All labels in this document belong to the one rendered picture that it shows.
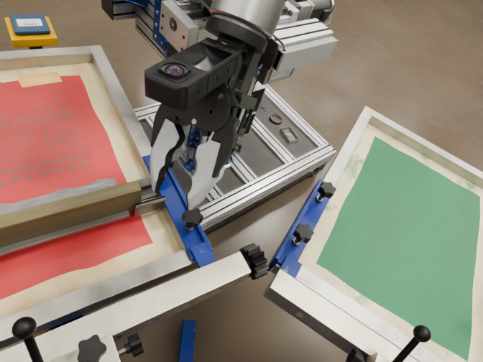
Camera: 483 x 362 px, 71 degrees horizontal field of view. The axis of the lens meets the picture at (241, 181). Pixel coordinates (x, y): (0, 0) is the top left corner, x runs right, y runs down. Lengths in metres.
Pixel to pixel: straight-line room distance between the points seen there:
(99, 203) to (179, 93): 0.48
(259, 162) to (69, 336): 1.59
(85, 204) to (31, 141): 0.31
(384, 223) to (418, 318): 0.26
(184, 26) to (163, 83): 0.67
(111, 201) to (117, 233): 0.10
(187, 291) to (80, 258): 0.25
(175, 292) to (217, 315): 1.11
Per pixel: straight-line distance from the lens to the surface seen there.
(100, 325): 0.66
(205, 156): 0.39
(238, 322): 1.79
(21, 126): 1.04
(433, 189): 1.30
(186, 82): 0.31
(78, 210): 0.75
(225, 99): 0.38
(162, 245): 0.81
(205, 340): 1.74
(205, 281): 0.69
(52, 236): 0.79
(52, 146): 0.98
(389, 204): 1.14
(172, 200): 0.81
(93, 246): 0.81
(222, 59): 0.36
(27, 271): 0.81
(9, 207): 0.88
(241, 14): 0.38
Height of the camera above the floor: 1.68
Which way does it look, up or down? 50 degrees down
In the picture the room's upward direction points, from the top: 23 degrees clockwise
